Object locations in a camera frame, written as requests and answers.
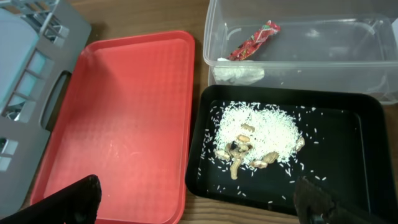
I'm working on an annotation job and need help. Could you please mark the red plastic tray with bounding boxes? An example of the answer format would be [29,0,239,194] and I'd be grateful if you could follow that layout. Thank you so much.
[30,30,195,223]

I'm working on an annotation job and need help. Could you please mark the white tissue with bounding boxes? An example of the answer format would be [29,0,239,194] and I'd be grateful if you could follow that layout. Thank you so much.
[212,65,265,85]

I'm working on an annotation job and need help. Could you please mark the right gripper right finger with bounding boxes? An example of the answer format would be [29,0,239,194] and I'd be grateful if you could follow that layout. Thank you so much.
[294,176,387,224]

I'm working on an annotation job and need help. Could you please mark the red snack wrapper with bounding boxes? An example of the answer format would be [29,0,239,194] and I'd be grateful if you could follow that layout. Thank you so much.
[227,20,281,61]

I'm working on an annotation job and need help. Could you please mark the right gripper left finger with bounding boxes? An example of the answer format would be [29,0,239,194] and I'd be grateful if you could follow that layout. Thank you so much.
[2,175,102,224]

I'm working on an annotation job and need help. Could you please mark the light blue plate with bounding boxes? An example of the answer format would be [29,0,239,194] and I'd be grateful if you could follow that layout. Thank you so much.
[1,9,38,103]

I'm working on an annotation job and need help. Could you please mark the rice food scraps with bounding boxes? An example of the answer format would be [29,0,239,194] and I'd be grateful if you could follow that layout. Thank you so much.
[197,101,327,205]

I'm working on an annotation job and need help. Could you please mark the grey dishwasher rack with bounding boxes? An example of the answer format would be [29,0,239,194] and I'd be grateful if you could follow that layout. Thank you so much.
[1,0,91,217]

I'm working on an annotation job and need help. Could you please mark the black waste tray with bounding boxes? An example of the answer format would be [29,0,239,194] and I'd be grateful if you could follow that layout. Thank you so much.
[185,85,397,222]

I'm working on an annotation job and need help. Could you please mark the clear plastic bin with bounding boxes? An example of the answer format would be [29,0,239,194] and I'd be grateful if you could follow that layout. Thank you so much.
[203,0,397,105]

